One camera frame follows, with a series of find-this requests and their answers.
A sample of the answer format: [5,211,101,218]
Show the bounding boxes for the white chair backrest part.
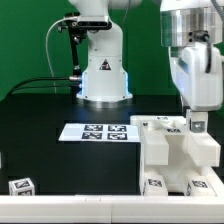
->
[130,115,221,167]

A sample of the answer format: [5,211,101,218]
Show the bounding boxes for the white L-shaped border wall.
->
[0,168,224,224]

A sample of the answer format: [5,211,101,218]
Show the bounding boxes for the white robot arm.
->
[68,0,224,113]

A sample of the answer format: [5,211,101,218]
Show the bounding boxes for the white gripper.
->
[169,43,223,133]

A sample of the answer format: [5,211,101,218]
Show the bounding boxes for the grey camera cable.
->
[44,17,80,95]

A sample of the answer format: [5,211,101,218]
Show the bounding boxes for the black cables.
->
[4,75,83,98]

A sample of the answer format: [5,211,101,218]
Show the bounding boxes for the white base tag plate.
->
[59,123,140,143]

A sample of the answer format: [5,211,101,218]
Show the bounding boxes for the white chair seat part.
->
[139,127,216,196]

